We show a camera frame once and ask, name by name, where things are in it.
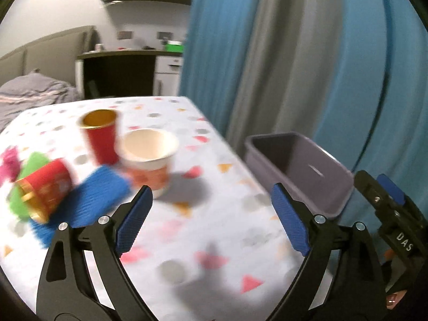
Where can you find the white mug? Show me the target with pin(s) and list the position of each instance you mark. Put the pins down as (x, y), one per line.
(98, 47)

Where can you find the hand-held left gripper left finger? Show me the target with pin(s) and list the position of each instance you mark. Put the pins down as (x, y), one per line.
(133, 220)

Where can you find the grey plastic bin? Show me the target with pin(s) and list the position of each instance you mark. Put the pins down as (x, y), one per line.
(294, 164)

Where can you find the white drawer cabinet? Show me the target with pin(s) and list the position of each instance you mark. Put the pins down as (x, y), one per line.
(167, 73)

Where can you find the dark desk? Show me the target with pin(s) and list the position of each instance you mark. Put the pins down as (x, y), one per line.
(133, 52)

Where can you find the grey bed headboard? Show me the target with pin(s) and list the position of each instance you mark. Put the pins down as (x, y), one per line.
(43, 50)

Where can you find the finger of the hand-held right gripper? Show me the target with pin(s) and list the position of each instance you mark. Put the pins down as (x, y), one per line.
(367, 187)
(389, 187)

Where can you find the grey striped duvet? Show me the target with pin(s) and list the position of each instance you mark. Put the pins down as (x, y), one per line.
(30, 90)

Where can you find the red cup gold interior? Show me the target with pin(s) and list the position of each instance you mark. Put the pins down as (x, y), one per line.
(102, 140)

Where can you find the wall socket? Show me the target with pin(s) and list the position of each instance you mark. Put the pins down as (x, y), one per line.
(125, 35)
(164, 35)

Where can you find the green box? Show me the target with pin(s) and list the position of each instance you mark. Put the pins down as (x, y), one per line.
(174, 47)

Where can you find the blue curtain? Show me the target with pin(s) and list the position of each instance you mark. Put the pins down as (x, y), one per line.
(214, 40)
(384, 73)

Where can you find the pink foam net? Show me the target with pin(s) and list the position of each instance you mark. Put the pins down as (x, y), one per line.
(8, 165)

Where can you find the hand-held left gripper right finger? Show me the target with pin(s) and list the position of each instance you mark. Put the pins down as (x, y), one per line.
(291, 220)

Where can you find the patterned tablecloth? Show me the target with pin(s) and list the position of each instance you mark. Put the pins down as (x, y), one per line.
(217, 234)

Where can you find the grey curtain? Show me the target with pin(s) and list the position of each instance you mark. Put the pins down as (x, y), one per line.
(277, 73)

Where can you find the red printed paper cup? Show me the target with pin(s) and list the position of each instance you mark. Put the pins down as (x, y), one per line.
(50, 184)

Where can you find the white orange paper cup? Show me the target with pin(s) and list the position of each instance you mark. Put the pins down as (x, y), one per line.
(147, 174)

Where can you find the blue foam net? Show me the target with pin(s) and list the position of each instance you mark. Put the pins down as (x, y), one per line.
(97, 194)

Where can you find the green foam net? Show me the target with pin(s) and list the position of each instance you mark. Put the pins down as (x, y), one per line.
(31, 165)

